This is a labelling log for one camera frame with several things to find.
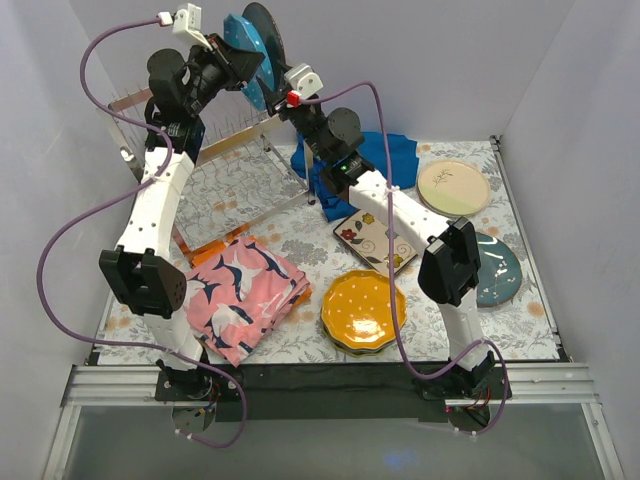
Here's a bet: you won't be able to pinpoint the square floral plate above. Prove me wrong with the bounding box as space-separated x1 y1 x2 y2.
333 210 417 275

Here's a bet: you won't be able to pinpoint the cream round plate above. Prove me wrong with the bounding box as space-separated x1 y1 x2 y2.
416 159 491 217

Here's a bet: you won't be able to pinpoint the yellow plate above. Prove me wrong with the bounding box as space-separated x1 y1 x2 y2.
321 270 396 348

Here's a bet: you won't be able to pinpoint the blue polka dot plate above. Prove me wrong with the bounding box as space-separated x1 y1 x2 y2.
323 327 393 357

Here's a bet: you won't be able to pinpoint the dark teal round plate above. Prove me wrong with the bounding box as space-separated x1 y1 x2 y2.
476 232 522 308

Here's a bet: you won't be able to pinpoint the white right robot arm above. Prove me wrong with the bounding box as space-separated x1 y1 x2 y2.
259 83 496 398

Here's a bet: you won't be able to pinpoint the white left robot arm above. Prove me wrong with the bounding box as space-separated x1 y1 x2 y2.
99 34 265 400

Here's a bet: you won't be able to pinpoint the steel dish rack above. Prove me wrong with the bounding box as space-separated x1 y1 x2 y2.
94 84 316 261

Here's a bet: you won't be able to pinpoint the blue cloth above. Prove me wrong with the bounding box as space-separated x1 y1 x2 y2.
290 131 419 222

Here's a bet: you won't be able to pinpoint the floral tablecloth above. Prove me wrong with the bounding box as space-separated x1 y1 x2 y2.
97 139 564 365

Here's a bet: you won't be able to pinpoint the orange cloth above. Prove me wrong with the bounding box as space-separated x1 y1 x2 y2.
179 224 314 306

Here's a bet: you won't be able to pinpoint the pink patterned cloth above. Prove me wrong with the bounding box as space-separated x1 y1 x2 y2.
183 236 311 367

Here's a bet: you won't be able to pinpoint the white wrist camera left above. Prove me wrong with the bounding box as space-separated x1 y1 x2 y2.
157 3 212 50

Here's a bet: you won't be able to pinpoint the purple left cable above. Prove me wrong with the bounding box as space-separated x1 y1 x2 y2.
35 14 249 449

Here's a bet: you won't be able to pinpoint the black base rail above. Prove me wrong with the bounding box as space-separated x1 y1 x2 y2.
154 363 512 423

